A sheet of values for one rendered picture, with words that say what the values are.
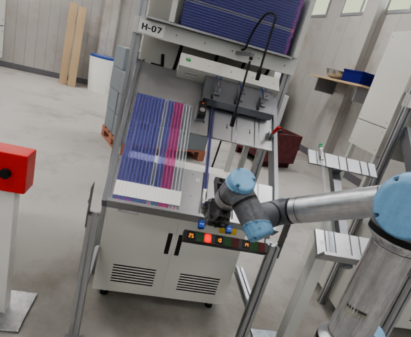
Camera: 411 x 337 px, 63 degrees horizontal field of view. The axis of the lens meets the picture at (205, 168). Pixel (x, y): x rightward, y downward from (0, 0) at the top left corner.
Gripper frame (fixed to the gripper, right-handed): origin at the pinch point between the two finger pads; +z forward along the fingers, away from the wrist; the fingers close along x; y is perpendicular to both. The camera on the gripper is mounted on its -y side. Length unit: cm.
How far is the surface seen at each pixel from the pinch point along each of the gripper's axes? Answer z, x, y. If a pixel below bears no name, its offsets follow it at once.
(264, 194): 9.6, 25.6, -17.4
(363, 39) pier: 191, 280, -420
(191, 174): 9.3, -6.4, -20.3
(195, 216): 8.6, -3.2, -2.0
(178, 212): 7.6, -10.2, -2.1
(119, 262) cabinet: 65, -28, 6
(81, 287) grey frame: 41, -41, 23
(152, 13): -1, -35, -97
